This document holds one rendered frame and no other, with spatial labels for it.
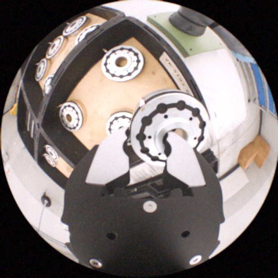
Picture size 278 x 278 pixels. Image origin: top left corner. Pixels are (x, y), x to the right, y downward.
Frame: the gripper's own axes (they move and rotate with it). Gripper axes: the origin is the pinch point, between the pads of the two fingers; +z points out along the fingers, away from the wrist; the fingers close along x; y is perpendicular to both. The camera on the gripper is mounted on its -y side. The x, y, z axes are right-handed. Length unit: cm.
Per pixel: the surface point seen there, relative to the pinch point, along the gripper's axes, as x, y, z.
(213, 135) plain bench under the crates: 40, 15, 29
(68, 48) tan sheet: -26.4, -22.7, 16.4
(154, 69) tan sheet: 2.1, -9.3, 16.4
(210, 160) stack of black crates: 67, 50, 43
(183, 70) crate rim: 6.2, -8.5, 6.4
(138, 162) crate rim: -0.8, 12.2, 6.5
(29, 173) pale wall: -314, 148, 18
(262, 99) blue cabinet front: 193, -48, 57
